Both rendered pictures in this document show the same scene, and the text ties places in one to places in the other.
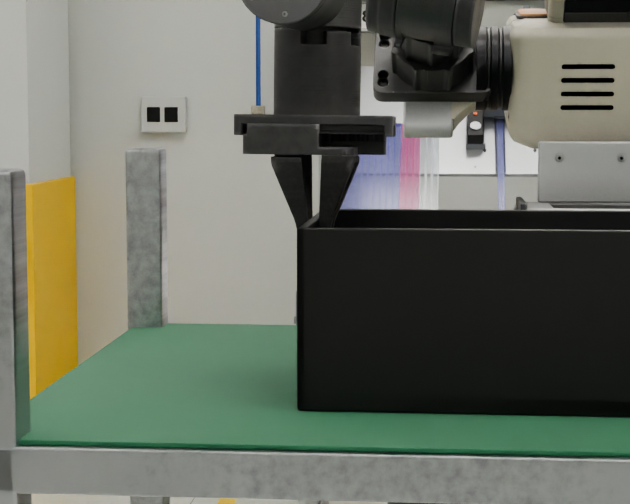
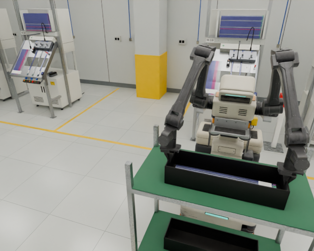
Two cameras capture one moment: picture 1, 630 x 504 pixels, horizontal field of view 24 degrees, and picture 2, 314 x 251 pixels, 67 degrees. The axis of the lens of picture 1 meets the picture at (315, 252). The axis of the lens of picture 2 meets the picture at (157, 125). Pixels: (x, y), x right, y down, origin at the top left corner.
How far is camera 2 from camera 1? 0.69 m
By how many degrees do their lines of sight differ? 25
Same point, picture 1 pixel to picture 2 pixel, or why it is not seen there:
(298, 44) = not seen: hidden behind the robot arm
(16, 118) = (157, 45)
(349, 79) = (174, 144)
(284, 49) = not seen: hidden behind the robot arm
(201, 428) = (152, 187)
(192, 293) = (185, 71)
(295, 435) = (161, 191)
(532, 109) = (215, 111)
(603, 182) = (223, 124)
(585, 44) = (223, 104)
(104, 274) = (171, 67)
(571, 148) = (219, 119)
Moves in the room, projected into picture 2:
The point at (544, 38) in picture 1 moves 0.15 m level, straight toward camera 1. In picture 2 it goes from (217, 103) to (213, 111)
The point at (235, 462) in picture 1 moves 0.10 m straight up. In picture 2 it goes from (154, 195) to (153, 180)
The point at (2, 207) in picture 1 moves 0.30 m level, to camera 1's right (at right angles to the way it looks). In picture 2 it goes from (129, 168) to (191, 177)
